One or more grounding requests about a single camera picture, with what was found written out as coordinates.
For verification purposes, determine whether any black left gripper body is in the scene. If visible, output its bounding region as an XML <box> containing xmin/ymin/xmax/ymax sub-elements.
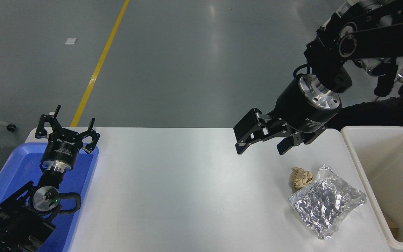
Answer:
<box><xmin>41</xmin><ymin>128</ymin><xmax>84</xmax><ymax>166</ymax></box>

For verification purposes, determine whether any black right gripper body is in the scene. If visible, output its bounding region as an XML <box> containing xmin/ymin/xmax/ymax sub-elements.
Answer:
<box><xmin>270</xmin><ymin>76</ymin><xmax>339</xmax><ymax>134</ymax></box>

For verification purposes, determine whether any foil plate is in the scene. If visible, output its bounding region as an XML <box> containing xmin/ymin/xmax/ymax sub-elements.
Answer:
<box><xmin>288</xmin><ymin>164</ymin><xmax>368</xmax><ymax>240</ymax></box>

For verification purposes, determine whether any crumpled tan paper ball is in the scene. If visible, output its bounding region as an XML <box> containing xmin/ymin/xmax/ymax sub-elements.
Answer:
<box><xmin>289</xmin><ymin>167</ymin><xmax>314</xmax><ymax>191</ymax></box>

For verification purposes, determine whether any blue plastic tray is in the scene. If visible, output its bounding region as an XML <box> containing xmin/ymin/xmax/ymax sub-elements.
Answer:
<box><xmin>0</xmin><ymin>142</ymin><xmax>100</xmax><ymax>252</ymax></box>

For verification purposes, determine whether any large pale bin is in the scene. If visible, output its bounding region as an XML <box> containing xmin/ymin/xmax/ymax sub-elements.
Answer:
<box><xmin>341</xmin><ymin>125</ymin><xmax>403</xmax><ymax>252</ymax></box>

